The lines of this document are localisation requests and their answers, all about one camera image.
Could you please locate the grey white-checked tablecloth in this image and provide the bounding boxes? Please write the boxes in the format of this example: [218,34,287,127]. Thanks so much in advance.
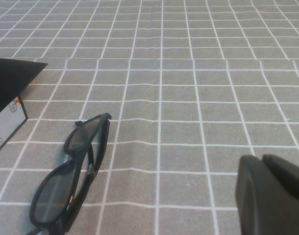
[0,0,299,235]

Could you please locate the black sunglasses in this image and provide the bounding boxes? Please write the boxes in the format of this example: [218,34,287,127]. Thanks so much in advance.
[24,112,113,235]

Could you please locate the black printed glasses case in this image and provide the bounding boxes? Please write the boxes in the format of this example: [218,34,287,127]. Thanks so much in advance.
[0,57,49,159]

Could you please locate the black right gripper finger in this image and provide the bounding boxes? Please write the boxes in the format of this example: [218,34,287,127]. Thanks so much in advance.
[234,154,299,235]

